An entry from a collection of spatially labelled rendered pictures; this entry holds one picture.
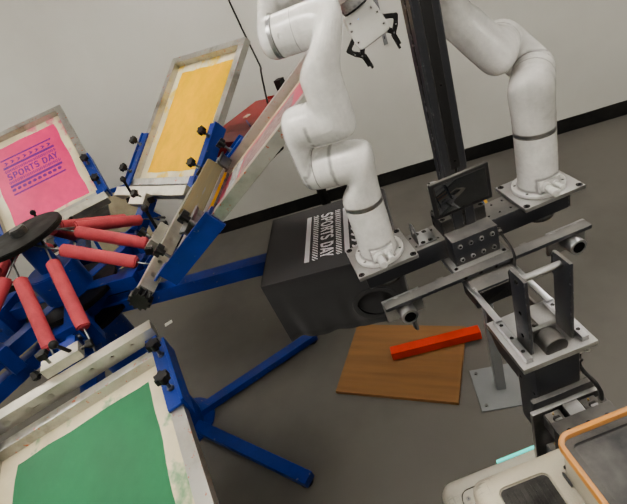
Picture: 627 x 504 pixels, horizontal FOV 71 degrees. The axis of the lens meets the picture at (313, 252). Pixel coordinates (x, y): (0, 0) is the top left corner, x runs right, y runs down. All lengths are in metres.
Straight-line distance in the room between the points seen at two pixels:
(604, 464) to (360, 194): 0.66
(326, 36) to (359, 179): 0.30
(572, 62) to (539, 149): 2.72
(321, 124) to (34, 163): 2.31
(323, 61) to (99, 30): 3.00
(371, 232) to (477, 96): 2.73
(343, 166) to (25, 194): 2.22
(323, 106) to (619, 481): 0.82
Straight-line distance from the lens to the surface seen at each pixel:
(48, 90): 4.11
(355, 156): 0.98
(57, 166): 2.94
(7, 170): 3.10
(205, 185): 1.62
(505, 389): 2.21
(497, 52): 1.10
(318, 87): 0.91
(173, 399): 1.30
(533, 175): 1.22
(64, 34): 3.91
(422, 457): 2.09
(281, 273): 1.56
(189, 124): 2.44
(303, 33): 0.94
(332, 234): 1.64
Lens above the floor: 1.82
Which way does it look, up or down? 33 degrees down
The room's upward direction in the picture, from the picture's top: 24 degrees counter-clockwise
